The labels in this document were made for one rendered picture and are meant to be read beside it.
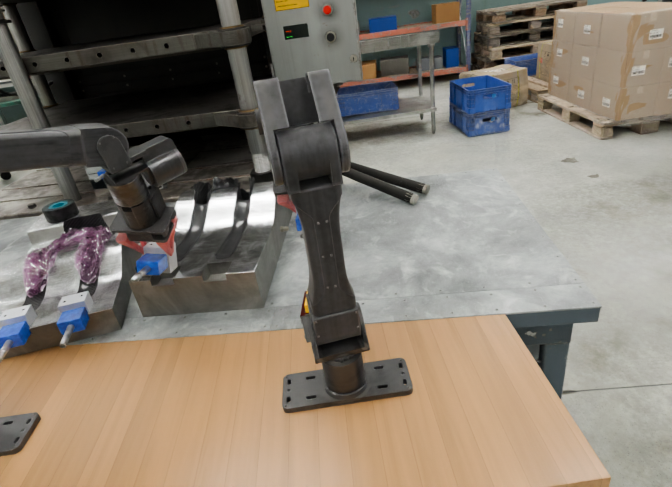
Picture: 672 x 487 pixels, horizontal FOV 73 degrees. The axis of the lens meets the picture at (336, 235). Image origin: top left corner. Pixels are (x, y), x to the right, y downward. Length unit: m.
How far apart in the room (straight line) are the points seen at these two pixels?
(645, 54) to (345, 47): 3.09
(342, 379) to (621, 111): 3.91
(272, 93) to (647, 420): 1.63
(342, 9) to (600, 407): 1.57
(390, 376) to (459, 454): 0.15
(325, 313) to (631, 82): 3.91
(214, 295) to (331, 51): 0.96
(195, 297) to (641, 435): 1.44
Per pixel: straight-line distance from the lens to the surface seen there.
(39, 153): 0.77
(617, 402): 1.90
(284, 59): 1.63
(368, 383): 0.73
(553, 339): 1.02
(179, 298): 0.98
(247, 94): 1.54
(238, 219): 1.12
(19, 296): 1.19
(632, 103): 4.41
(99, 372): 0.95
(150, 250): 0.95
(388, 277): 0.97
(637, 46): 4.30
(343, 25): 1.60
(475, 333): 0.83
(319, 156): 0.52
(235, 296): 0.94
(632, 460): 1.76
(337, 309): 0.64
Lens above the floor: 1.34
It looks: 28 degrees down
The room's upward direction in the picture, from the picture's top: 8 degrees counter-clockwise
